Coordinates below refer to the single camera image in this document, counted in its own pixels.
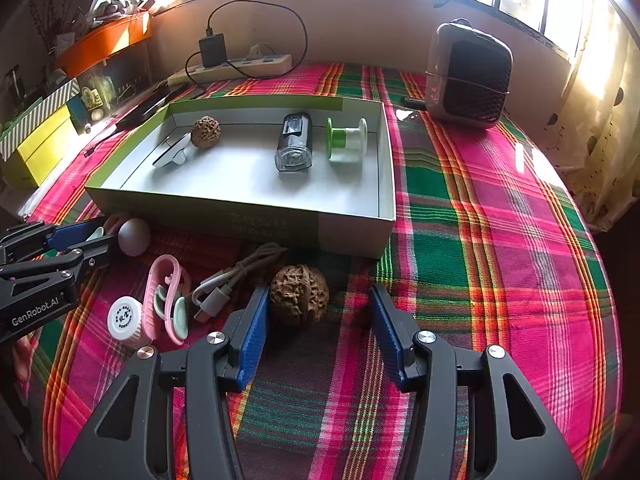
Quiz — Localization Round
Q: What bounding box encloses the grey white knob gadget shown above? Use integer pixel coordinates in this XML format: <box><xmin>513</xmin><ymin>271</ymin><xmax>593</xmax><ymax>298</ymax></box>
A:
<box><xmin>118</xmin><ymin>218</ymin><xmax>151</xmax><ymax>257</ymax></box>

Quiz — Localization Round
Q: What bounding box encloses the pink clip with green pads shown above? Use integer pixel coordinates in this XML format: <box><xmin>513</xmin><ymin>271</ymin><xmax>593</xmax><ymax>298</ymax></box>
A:
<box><xmin>142</xmin><ymin>255</ymin><xmax>191</xmax><ymax>346</ymax></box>

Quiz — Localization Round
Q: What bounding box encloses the white usb cable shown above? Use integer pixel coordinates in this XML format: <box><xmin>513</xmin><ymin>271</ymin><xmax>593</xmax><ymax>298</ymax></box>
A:
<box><xmin>190</xmin><ymin>242</ymin><xmax>289</xmax><ymax>323</ymax></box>

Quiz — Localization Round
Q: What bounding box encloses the large brown walnut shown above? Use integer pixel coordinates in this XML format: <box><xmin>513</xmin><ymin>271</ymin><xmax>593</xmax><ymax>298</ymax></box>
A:
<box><xmin>191</xmin><ymin>116</ymin><xmax>221</xmax><ymax>150</ymax></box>

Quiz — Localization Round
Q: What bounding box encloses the small brown walnut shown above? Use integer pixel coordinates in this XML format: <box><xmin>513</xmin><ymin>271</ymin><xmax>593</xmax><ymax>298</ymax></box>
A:
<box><xmin>270</xmin><ymin>264</ymin><xmax>330</xmax><ymax>327</ymax></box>

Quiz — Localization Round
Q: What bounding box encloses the black bike light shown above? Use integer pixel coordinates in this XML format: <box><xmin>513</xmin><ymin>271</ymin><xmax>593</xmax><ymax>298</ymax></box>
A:
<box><xmin>274</xmin><ymin>112</ymin><xmax>312</xmax><ymax>172</ymax></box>

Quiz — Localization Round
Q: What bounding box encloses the green white spool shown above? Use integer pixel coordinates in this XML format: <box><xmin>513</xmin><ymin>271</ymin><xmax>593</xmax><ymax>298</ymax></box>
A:
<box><xmin>326</xmin><ymin>117</ymin><xmax>369</xmax><ymax>160</ymax></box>

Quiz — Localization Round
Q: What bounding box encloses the pink case with green pad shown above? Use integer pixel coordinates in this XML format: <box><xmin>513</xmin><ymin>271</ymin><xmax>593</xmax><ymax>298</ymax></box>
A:
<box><xmin>84</xmin><ymin>212</ymin><xmax>131</xmax><ymax>256</ymax></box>

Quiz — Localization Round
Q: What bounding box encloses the person left hand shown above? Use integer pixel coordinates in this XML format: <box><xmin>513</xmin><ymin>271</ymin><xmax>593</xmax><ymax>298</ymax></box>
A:
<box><xmin>12</xmin><ymin>328</ymin><xmax>42</xmax><ymax>399</ymax></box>

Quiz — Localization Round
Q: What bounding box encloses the yellow box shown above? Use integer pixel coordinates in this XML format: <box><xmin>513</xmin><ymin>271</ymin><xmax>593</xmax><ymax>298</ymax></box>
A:
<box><xmin>1</xmin><ymin>105</ymin><xmax>78</xmax><ymax>190</ymax></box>

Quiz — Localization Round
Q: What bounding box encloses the striped box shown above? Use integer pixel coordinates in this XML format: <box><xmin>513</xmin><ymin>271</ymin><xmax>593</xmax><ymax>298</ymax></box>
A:
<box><xmin>1</xmin><ymin>78</ymin><xmax>80</xmax><ymax>162</ymax></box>

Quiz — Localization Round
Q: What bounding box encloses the small green figurine card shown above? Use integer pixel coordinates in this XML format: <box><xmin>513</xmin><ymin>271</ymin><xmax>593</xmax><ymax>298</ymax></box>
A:
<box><xmin>80</xmin><ymin>87</ymin><xmax>103</xmax><ymax>112</ymax></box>

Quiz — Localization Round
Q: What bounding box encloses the black phone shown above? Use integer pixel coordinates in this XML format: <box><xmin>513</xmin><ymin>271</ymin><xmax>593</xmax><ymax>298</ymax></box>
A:
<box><xmin>116</xmin><ymin>82</ymin><xmax>190</xmax><ymax>132</ymax></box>

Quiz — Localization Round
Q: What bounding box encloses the orange planter tray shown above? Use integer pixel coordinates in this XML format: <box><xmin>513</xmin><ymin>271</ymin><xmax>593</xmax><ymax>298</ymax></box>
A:
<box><xmin>55</xmin><ymin>11</ymin><xmax>152</xmax><ymax>78</ymax></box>

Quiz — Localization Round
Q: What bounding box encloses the black charger adapter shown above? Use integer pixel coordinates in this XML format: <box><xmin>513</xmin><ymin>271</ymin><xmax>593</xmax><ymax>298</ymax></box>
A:
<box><xmin>198</xmin><ymin>32</ymin><xmax>228</xmax><ymax>68</ymax></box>

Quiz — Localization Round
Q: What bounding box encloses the green white cardboard box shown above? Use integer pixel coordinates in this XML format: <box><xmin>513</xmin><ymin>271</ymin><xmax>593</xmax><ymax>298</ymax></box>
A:
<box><xmin>86</xmin><ymin>94</ymin><xmax>396</xmax><ymax>259</ymax></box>

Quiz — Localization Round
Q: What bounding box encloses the beige power strip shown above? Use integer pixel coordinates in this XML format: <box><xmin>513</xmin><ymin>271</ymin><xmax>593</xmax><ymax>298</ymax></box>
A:
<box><xmin>189</xmin><ymin>54</ymin><xmax>293</xmax><ymax>84</ymax></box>

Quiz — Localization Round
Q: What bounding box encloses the polka dot curtain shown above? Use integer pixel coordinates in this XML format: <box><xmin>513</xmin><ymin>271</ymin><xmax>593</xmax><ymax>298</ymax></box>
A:
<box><xmin>542</xmin><ymin>0</ymin><xmax>639</xmax><ymax>232</ymax></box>

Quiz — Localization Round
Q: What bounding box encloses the grey portable heater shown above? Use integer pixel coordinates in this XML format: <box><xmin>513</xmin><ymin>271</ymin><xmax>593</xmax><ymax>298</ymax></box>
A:
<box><xmin>424</xmin><ymin>18</ymin><xmax>513</xmax><ymax>129</ymax></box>

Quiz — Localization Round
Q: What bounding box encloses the black charging cable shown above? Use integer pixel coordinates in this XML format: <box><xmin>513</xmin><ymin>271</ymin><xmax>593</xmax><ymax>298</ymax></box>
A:
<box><xmin>184</xmin><ymin>0</ymin><xmax>309</xmax><ymax>89</ymax></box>

